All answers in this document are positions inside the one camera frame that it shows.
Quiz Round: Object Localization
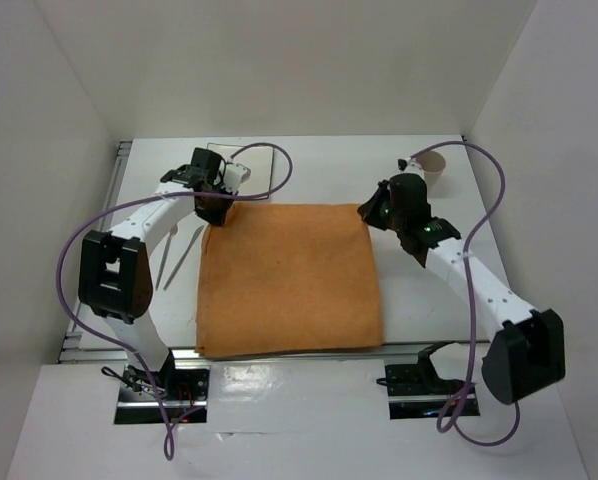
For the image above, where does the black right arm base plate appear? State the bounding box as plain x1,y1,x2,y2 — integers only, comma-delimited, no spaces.
376,363,464,420

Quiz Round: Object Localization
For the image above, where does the orange cloth placemat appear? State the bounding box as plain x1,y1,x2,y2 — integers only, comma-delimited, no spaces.
195,203,383,359

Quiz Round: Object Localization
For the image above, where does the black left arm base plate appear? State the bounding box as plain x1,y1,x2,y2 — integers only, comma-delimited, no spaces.
102,367,210,425

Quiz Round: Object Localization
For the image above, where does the white square plate black rim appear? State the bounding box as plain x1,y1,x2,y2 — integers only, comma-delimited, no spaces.
207,143,274,199

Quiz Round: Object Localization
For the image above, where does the silver knife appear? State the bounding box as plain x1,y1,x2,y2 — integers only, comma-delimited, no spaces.
163,226,205,291

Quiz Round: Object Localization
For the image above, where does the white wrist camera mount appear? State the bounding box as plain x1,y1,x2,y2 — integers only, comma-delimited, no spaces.
221,163,251,195
397,157,425,179

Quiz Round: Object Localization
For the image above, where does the silver spoon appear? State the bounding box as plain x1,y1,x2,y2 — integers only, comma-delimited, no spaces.
155,224,178,290

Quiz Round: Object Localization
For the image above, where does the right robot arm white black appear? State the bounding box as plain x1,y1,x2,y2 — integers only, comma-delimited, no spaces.
357,173,566,405

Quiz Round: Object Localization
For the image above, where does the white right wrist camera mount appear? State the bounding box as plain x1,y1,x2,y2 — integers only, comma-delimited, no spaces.
397,157,425,179

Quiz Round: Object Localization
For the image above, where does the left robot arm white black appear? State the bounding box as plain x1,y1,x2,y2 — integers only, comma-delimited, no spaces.
78,148,250,399

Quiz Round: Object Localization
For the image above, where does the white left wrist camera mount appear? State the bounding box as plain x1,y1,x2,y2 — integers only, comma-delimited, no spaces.
221,163,251,195

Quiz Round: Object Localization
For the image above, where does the beige paper cup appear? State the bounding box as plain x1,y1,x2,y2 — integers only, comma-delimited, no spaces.
416,151,447,188

